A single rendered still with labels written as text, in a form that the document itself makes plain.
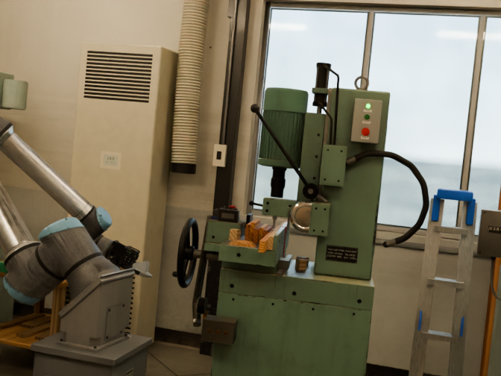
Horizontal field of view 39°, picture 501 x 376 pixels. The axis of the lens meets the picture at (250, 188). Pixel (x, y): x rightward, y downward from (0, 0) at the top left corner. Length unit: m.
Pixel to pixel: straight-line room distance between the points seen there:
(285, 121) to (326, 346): 0.86
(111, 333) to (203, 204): 1.99
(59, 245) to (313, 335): 0.97
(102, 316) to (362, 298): 0.94
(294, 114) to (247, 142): 1.50
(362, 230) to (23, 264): 1.24
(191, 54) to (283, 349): 2.10
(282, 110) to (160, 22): 1.91
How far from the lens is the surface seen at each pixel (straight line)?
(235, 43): 4.24
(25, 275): 2.56
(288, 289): 2.65
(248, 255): 2.57
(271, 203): 2.81
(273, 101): 2.77
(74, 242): 2.46
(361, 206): 2.72
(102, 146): 4.26
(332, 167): 2.63
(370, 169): 2.71
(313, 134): 2.76
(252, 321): 2.69
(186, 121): 4.17
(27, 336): 3.91
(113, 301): 2.45
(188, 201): 4.36
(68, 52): 4.77
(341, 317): 2.67
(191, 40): 4.22
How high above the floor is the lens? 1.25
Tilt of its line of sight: 3 degrees down
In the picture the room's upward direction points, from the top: 5 degrees clockwise
